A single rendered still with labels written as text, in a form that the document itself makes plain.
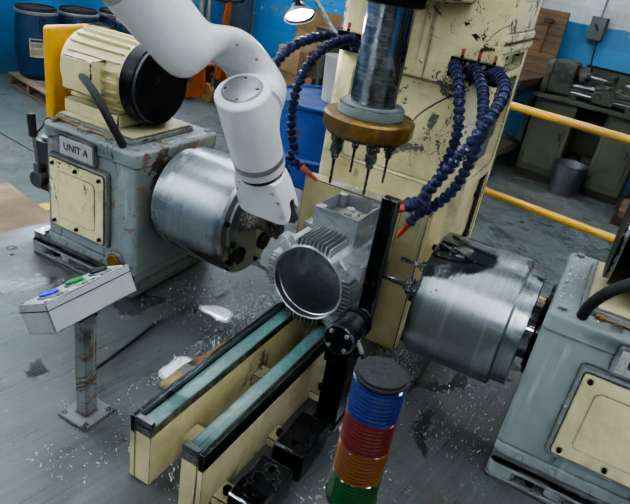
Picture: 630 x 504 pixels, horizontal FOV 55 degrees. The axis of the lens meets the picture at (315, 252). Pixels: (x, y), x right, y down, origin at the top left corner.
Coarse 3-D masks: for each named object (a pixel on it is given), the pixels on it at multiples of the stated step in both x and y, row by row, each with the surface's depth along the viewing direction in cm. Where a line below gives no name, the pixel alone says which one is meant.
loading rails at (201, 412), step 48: (240, 336) 115; (288, 336) 129; (192, 384) 102; (240, 384) 115; (288, 384) 109; (144, 432) 93; (192, 432) 103; (240, 432) 96; (144, 480) 97; (192, 480) 91
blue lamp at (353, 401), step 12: (360, 384) 63; (360, 396) 63; (372, 396) 63; (384, 396) 62; (396, 396) 63; (348, 408) 66; (360, 408) 64; (372, 408) 63; (384, 408) 63; (396, 408) 64; (360, 420) 64; (372, 420) 64; (384, 420) 64; (396, 420) 65
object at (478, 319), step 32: (448, 256) 109; (480, 256) 109; (512, 256) 110; (416, 288) 108; (448, 288) 106; (480, 288) 105; (512, 288) 104; (416, 320) 109; (448, 320) 106; (480, 320) 104; (512, 320) 103; (416, 352) 115; (448, 352) 109; (480, 352) 105; (512, 352) 103
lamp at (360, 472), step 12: (336, 456) 69; (348, 456) 67; (384, 456) 67; (336, 468) 69; (348, 468) 68; (360, 468) 67; (372, 468) 67; (384, 468) 69; (348, 480) 68; (360, 480) 68; (372, 480) 68
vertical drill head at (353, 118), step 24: (384, 24) 106; (408, 24) 107; (360, 48) 111; (384, 48) 108; (360, 72) 111; (384, 72) 109; (360, 96) 112; (384, 96) 112; (336, 120) 112; (360, 120) 112; (384, 120) 112; (408, 120) 118; (336, 144) 117; (360, 144) 112; (384, 144) 112; (384, 168) 125
